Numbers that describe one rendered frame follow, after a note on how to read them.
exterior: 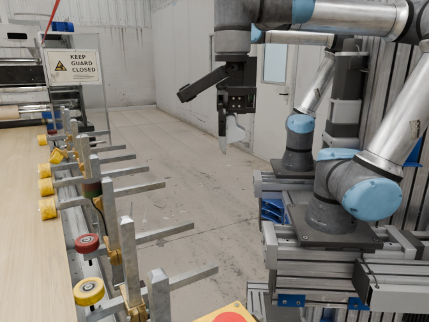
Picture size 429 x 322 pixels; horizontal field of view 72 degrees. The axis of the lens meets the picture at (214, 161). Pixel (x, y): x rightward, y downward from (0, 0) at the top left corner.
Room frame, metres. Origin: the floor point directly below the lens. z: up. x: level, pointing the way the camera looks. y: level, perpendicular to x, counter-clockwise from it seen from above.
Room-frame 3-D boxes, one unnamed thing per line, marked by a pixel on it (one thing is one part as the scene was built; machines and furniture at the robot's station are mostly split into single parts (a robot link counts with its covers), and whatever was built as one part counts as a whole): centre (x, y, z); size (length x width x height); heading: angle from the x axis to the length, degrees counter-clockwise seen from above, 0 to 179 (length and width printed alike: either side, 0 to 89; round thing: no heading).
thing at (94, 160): (1.13, 0.48, 0.91); 0.04 x 0.04 x 0.48; 30
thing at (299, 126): (1.30, -0.39, 1.21); 0.13 x 0.12 x 0.14; 169
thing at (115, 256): (0.93, 0.37, 0.85); 0.14 x 0.06 x 0.05; 30
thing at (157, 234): (1.00, 0.28, 0.84); 0.43 x 0.03 x 0.04; 120
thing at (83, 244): (0.90, 0.45, 0.85); 0.08 x 0.08 x 0.11
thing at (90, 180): (0.89, 0.40, 1.03); 0.06 x 0.06 x 0.22; 30
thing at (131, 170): (1.41, 0.58, 0.95); 0.50 x 0.04 x 0.04; 120
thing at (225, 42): (0.65, -0.04, 1.54); 0.08 x 0.08 x 0.05
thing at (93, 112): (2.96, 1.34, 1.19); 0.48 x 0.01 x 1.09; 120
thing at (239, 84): (0.65, -0.04, 1.46); 0.09 x 0.08 x 0.12; 87
